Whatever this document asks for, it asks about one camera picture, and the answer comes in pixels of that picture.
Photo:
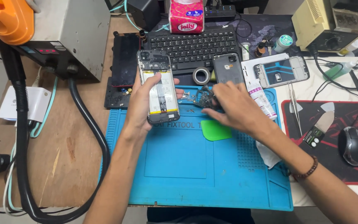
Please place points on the person's right hand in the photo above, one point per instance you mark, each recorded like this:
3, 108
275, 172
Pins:
244, 109

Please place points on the person's left hand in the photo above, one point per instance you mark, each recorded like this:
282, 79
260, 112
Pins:
137, 109

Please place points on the person's right fingers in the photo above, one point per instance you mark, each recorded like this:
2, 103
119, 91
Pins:
218, 113

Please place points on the dark phone circuit board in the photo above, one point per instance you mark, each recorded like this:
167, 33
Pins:
202, 99

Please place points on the smartphone with battery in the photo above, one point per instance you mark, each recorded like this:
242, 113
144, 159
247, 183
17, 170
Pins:
162, 102

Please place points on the green plastic pry card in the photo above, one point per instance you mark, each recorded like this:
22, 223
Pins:
216, 130

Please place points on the small screws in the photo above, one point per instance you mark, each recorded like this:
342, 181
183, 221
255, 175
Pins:
191, 110

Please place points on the grey tape roll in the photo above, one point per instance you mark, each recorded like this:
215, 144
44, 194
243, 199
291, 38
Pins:
196, 79

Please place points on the grey phone back cover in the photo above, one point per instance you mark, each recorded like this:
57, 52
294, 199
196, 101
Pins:
228, 70

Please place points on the white glue tube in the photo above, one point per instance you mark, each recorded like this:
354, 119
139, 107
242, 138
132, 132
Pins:
263, 99

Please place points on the white phone back cover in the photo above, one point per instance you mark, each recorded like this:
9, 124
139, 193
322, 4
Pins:
249, 67

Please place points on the crumpled white tissue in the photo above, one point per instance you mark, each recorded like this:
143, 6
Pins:
267, 154

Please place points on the blue silicone repair mat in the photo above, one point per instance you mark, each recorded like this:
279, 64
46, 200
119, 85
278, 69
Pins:
179, 168

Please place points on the small white tube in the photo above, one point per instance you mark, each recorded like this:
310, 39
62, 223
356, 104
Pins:
245, 51

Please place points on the black computer keyboard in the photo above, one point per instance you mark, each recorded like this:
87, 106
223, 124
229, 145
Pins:
194, 43

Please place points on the metal tweezers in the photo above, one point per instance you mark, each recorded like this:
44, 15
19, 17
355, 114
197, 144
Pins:
294, 102

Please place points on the white triangular pick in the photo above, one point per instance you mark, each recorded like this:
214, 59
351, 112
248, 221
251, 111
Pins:
295, 108
328, 106

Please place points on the small jar with green lid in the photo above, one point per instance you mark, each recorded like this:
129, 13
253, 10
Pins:
283, 43

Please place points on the black usb hub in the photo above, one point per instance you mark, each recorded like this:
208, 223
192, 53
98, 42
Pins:
221, 12

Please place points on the pry tool with black label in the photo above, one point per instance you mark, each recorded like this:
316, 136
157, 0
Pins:
317, 132

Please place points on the pink tissue pack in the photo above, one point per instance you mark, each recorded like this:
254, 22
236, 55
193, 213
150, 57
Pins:
186, 17

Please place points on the black fixture plate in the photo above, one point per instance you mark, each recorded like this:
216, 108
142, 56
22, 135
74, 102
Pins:
115, 98

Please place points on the person's dark clothing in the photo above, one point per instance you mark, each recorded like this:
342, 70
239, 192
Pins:
200, 216

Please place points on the black phone with red edge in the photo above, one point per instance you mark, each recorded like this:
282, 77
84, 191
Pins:
125, 59

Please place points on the small brown dropper bottle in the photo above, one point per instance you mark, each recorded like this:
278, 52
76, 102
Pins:
143, 35

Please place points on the black red mouse pad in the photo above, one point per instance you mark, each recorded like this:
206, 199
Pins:
328, 155

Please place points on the black speaker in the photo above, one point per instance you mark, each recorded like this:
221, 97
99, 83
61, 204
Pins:
144, 14

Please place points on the green liquid bottle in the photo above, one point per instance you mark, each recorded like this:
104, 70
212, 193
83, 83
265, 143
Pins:
337, 70

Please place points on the beige soldering station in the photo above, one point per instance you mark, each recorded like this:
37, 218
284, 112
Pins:
322, 25

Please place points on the black silver computer mouse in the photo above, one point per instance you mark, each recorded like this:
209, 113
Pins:
353, 146

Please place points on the grey hot air station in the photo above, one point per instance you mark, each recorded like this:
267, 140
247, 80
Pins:
73, 34

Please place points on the white cardboard box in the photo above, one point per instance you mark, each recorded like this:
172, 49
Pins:
39, 102

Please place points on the orange plastic housing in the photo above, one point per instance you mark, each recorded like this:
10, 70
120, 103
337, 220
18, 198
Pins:
8, 18

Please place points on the phone middle frame blue inside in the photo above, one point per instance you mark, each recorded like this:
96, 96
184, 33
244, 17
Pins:
297, 67

